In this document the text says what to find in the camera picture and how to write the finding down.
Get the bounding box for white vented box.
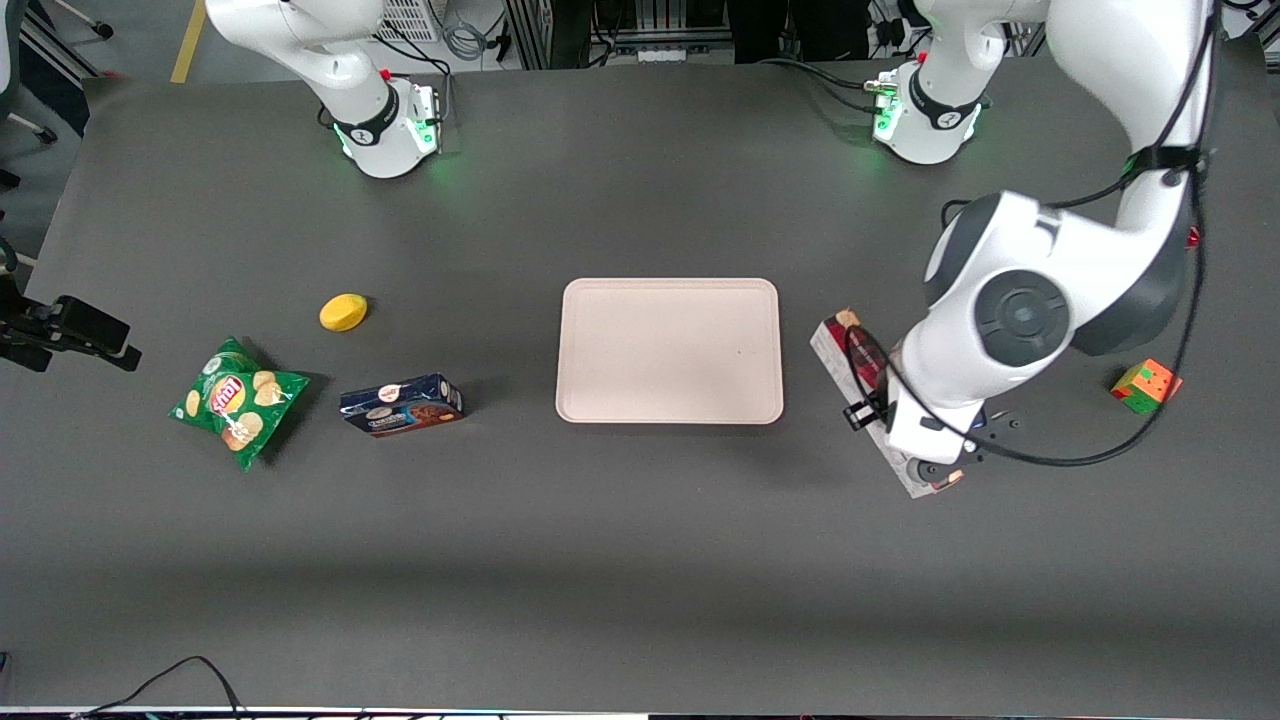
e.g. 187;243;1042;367
375;0;443;43

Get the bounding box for black clamp device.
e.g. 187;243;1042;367
0;270;142;373

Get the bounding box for black table cable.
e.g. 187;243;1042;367
755;57;886;113

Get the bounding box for black base cable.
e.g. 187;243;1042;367
318;25;456;131

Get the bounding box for grey office chair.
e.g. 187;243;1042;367
0;0;61;191

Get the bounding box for multicoloured puzzle cube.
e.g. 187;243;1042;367
1110;358;1184;415

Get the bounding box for grey coiled cable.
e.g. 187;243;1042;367
440;15;491;63

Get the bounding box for white chair base leg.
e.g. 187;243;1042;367
45;0;114;41

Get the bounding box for thin black cable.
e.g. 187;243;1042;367
80;655;251;720

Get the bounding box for yellow lemon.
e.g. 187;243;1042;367
319;293;369;333

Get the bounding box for aluminium frame post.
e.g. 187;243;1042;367
503;0;553;71

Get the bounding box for dark blue cookie box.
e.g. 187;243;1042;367
339;373;465;439

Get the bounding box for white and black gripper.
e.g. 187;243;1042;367
885;385;1023;476

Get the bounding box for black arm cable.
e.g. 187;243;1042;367
845;0;1216;469

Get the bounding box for red cookie box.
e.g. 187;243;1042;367
810;308;964;499

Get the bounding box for green chips bag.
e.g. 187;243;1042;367
168;336;312;472

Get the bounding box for beige plastic tray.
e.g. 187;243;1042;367
556;277;785;426

